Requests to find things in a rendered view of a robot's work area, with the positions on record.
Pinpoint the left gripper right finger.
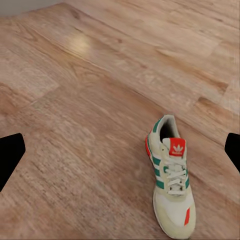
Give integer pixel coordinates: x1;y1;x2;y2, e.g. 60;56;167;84
224;132;240;172

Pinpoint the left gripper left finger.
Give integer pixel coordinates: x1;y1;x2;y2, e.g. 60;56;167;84
0;133;26;192

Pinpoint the gym shoe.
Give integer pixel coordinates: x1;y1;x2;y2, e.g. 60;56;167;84
145;114;196;240

